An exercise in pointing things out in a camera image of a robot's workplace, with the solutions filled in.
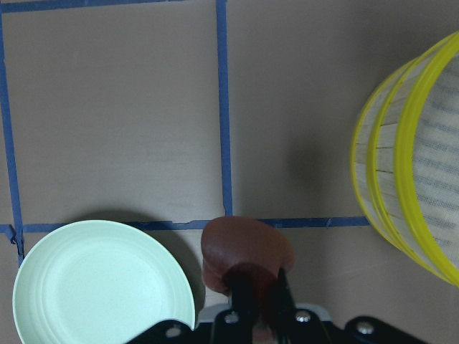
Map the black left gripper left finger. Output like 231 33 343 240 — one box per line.
230 277 255 323

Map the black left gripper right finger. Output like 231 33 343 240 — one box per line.
276 268 295 315

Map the brown bun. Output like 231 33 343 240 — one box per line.
201 216 295 343

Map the yellow bamboo steamer layer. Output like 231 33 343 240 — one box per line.
362 34 458 285
350 65 412 254

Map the light green plate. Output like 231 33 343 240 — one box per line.
12 220 195 343

